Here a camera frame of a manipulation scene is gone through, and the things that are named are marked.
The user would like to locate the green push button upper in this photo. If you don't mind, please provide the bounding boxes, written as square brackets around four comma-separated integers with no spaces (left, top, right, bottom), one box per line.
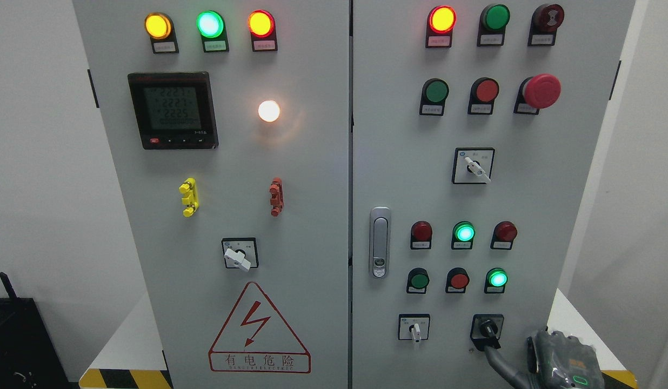
[419,77,450,116]

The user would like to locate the white rotary switch lower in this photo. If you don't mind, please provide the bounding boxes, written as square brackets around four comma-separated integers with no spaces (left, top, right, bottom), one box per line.
[397,313,431,343]

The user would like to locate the red-orange indicator light left door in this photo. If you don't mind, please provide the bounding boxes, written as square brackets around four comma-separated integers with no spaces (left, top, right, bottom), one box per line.
[248,9,278,52]

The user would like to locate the grey right cabinet door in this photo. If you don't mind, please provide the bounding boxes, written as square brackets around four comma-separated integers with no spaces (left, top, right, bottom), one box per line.
[351,1,635,388]

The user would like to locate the dark red indicator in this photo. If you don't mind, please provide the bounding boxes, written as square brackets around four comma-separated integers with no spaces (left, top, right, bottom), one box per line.
[410,220,433,250]
[491,221,518,250]

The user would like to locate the white rotary switch upper right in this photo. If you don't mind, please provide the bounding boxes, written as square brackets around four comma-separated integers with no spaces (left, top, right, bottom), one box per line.
[452,147,495,184]

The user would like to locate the dark red indicator right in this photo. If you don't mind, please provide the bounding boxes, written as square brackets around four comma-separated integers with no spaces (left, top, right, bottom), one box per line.
[491,221,518,250]

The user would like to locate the green lit push button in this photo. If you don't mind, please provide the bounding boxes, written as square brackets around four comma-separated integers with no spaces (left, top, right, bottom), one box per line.
[483,267,509,294]

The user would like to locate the red lit indicator right door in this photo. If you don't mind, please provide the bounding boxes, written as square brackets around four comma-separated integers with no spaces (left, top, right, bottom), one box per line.
[425,5,457,49]

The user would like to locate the yellow terminal connector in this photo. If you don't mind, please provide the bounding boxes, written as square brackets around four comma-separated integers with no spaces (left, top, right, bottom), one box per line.
[178,177,199,218]

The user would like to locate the green push button lower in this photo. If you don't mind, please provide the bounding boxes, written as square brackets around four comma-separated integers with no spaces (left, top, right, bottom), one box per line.
[406,267,430,294]

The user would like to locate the green lit indicator middle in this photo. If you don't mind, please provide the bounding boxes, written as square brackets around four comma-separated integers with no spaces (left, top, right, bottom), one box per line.
[452,221,475,250]

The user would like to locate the white rotary switch left door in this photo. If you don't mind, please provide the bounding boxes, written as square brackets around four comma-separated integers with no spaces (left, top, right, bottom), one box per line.
[221,237,259,272]

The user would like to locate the green indicator light top left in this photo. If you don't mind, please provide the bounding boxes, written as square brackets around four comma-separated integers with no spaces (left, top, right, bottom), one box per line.
[196,10,229,52]

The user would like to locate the red push button upper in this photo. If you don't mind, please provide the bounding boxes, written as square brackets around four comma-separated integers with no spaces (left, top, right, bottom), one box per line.
[467,77,499,115]

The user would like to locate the yellow indicator light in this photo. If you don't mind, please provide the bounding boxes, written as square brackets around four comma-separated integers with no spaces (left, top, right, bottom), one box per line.
[144,12,179,54]

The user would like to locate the green unlit indicator top right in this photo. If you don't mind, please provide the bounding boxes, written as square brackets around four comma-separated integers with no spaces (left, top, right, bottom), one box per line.
[477,3,510,47]

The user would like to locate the red push button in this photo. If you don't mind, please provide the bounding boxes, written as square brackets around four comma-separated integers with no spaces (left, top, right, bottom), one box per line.
[445,267,470,294]
[467,77,499,115]

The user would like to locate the red terminal connector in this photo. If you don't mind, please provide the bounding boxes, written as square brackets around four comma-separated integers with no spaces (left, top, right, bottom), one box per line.
[268,177,284,217]

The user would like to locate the red emergency stop button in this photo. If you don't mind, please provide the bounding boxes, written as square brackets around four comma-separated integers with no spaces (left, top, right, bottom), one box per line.
[513,73,562,115]

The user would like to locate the grey cabinet door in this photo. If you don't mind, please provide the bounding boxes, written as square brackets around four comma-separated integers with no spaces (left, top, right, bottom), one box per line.
[73,1,350,388]
[351,1,635,388]

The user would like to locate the dark red buzzer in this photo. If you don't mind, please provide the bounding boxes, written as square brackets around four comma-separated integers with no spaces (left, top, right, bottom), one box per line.
[527,3,565,46]

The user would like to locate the black box with antenna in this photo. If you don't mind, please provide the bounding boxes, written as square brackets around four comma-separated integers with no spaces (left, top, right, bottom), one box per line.
[0,272,70,388]

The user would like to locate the black selector knob switch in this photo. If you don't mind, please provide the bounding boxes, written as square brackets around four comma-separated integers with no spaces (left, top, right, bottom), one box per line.
[470,314,504,352]

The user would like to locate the red electrical danger sticker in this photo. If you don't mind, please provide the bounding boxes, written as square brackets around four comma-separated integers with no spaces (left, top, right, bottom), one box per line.
[208,281,311,374]

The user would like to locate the silver door handle lock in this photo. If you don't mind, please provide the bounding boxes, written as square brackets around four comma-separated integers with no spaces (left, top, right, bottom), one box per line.
[369,206,391,279]

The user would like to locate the white rotary switch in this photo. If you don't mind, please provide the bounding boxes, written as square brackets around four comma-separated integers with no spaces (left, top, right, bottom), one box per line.
[452,147,495,184]
[397,313,431,343]

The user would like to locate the dark red indicator left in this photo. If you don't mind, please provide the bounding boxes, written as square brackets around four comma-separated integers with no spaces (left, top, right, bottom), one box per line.
[410,220,433,250]

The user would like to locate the black digital power meter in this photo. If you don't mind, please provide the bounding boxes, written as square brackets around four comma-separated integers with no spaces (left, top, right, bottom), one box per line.
[128,71,219,150]

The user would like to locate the grey left cabinet door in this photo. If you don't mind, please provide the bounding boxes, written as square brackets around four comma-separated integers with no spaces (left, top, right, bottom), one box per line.
[73,1,350,388]

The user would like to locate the white glowing indicator light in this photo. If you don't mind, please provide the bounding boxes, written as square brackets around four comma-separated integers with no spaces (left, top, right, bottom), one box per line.
[258,99,280,123]

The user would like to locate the red push button lower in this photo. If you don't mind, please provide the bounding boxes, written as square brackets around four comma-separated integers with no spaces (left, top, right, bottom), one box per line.
[445,267,470,294]

